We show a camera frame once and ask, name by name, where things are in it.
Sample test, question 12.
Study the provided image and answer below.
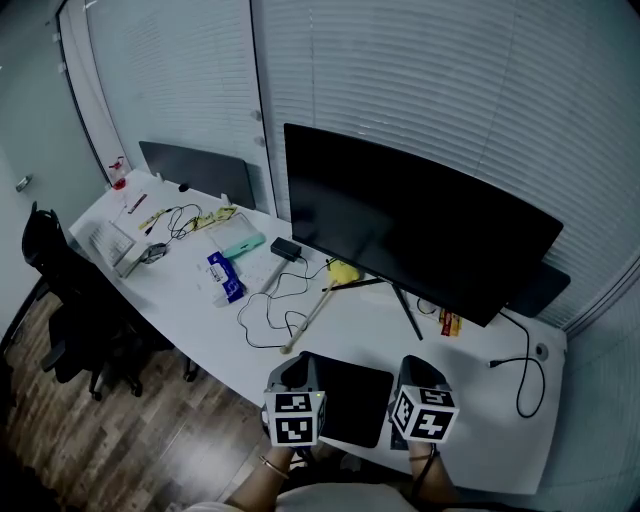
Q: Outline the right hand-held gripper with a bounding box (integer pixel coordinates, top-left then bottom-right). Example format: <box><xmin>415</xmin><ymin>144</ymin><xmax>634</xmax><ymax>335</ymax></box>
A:
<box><xmin>387</xmin><ymin>354</ymin><xmax>461</xmax><ymax>452</ymax></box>

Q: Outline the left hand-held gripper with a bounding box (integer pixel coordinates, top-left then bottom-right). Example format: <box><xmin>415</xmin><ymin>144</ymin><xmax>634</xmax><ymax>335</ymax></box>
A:
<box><xmin>259</xmin><ymin>352</ymin><xmax>329</xmax><ymax>448</ymax></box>

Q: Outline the black mouse pad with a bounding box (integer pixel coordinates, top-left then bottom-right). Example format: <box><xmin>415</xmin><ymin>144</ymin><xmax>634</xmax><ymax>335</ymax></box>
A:
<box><xmin>298</xmin><ymin>350</ymin><xmax>396</xmax><ymax>450</ymax></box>

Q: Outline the person's right forearm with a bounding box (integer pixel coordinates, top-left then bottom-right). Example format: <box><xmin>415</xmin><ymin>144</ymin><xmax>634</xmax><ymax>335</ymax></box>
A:
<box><xmin>407</xmin><ymin>442</ymin><xmax>459</xmax><ymax>507</ymax></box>

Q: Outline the person's left forearm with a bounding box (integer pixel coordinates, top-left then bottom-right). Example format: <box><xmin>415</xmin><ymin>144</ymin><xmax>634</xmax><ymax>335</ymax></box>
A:
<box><xmin>224</xmin><ymin>444</ymin><xmax>301</xmax><ymax>512</ymax></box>

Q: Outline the red and yellow packet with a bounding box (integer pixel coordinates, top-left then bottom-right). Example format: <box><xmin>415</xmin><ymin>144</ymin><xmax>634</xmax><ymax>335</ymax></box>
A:
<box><xmin>438</xmin><ymin>307</ymin><xmax>464</xmax><ymax>338</ymax></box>

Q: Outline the white power strip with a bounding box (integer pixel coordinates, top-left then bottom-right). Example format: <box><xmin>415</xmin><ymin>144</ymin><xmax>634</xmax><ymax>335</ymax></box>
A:
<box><xmin>234</xmin><ymin>249</ymin><xmax>294</xmax><ymax>297</ymax></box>

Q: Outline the yellow plush on wooden stick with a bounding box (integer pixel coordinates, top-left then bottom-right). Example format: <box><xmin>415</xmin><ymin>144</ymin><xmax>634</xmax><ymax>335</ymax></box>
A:
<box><xmin>279</xmin><ymin>257</ymin><xmax>362</xmax><ymax>356</ymax></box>

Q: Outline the blue tissue packet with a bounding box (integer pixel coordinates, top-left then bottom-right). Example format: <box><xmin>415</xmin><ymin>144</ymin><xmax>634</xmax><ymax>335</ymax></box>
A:
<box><xmin>205</xmin><ymin>250</ymin><xmax>248</xmax><ymax>308</ymax></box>

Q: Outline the black power adapter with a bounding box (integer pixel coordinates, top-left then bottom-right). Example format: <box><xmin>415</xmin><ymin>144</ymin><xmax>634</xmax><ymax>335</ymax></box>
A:
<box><xmin>269</xmin><ymin>236</ymin><xmax>304</xmax><ymax>262</ymax></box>

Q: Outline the person's white shirt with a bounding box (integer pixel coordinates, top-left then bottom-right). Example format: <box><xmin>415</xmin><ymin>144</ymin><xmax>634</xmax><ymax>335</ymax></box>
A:
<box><xmin>183</xmin><ymin>481</ymin><xmax>422</xmax><ymax>512</ymax></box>

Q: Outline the dark grey desk divider panel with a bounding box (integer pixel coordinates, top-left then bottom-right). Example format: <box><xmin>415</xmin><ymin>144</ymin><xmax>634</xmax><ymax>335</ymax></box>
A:
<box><xmin>138</xmin><ymin>140</ymin><xmax>258</xmax><ymax>212</ymax></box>
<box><xmin>503</xmin><ymin>261</ymin><xmax>572</xmax><ymax>320</ymax></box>

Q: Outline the clear case with mint edge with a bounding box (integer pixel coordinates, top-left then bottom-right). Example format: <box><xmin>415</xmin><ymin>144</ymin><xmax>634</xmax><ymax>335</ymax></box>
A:
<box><xmin>205</xmin><ymin>212</ymin><xmax>268</xmax><ymax>260</ymax></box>

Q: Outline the black computer monitor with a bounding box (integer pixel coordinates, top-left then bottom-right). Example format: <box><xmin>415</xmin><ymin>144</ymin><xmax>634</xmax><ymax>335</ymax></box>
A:
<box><xmin>282</xmin><ymin>122</ymin><xmax>566</xmax><ymax>342</ymax></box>

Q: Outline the yellow flat packet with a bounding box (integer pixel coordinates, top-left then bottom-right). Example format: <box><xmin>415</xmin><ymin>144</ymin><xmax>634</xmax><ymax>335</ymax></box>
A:
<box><xmin>196</xmin><ymin>205</ymin><xmax>238</xmax><ymax>231</ymax></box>

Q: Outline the white flat box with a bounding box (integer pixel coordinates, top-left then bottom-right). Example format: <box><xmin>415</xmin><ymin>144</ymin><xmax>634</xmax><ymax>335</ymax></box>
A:
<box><xmin>114</xmin><ymin>244</ymin><xmax>152</xmax><ymax>279</ymax></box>

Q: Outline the yellow narrow strip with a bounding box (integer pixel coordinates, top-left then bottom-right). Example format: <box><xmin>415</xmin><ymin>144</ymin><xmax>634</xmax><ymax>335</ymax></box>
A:
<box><xmin>137</xmin><ymin>208</ymin><xmax>167</xmax><ymax>232</ymax></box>

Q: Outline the black office chair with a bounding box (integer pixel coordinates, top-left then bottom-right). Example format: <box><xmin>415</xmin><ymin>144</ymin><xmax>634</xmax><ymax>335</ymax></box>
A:
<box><xmin>20</xmin><ymin>200</ymin><xmax>199</xmax><ymax>402</ymax></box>

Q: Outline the red spray bottle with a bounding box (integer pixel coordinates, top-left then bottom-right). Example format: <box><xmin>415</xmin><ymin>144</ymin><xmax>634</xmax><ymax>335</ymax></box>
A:
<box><xmin>107</xmin><ymin>155</ymin><xmax>128</xmax><ymax>192</ymax></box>

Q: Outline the thin black adapter cable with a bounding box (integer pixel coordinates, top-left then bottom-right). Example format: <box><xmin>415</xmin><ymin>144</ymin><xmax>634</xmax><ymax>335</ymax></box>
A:
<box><xmin>236</xmin><ymin>254</ymin><xmax>337</xmax><ymax>350</ymax></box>

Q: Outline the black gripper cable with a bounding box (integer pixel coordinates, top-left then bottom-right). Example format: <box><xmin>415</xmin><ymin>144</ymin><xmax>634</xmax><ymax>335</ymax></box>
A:
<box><xmin>409</xmin><ymin>443</ymin><xmax>442</xmax><ymax>502</ymax></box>
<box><xmin>289</xmin><ymin>445</ymin><xmax>317</xmax><ymax>472</ymax></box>

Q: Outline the metal bracelet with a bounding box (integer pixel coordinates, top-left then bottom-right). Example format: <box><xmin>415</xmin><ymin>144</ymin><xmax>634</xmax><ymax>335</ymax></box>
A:
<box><xmin>257</xmin><ymin>454</ymin><xmax>291</xmax><ymax>481</ymax></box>

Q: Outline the thick black cable with plug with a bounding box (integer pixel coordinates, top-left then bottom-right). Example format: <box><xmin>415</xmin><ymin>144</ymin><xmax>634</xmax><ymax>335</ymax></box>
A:
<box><xmin>487</xmin><ymin>309</ymin><xmax>547</xmax><ymax>420</ymax></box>

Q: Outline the coiled thin black cable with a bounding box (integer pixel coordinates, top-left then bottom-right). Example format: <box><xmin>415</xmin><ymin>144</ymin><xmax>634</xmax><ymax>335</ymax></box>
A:
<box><xmin>144</xmin><ymin>202</ymin><xmax>204</xmax><ymax>247</ymax></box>

